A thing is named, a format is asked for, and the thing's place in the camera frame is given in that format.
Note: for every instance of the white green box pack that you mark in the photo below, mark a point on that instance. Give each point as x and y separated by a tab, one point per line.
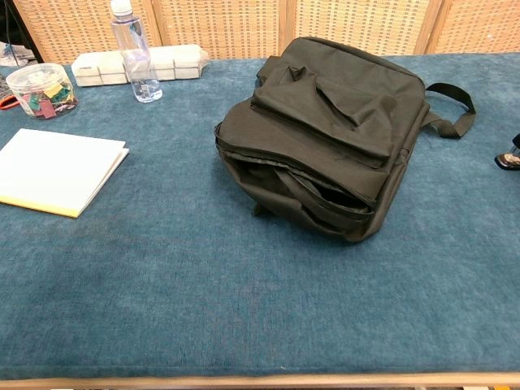
97	69

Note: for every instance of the clear jar of coloured clips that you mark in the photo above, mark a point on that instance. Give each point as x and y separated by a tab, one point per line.
40	89

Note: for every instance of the grey striped work glove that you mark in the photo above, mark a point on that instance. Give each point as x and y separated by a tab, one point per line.
5	93

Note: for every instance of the blue table cloth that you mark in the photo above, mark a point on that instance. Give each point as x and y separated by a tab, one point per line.
162	284

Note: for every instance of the black fabric backpack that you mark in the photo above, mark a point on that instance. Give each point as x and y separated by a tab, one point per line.
325	134

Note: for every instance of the black stapler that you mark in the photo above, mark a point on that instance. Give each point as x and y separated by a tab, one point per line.
508	159

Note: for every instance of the yellow white booklet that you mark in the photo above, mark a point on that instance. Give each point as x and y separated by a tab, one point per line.
53	170

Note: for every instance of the clear plastic water bottle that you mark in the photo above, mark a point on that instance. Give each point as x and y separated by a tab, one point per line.
136	61

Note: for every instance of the black tripod stand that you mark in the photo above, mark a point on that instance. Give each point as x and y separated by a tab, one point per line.
16	24

